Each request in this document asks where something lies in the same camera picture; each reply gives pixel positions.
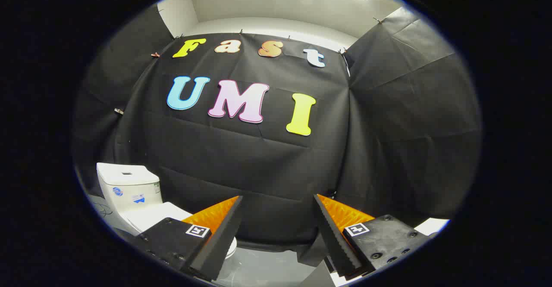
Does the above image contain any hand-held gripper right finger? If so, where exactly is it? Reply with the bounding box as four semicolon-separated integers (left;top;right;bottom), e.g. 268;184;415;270
314;194;433;279

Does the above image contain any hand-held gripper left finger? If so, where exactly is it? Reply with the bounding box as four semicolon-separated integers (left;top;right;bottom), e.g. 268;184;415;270
127;195;243;282

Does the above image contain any white toilet lid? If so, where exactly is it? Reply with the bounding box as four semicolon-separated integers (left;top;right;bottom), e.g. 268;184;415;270
123;202;237;260

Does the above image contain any white toilet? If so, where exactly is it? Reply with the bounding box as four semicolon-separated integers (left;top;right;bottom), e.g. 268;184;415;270
96;162;237;260

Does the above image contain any black backdrop cloth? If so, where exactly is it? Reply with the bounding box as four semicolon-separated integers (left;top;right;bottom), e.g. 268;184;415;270
72;5;482;257

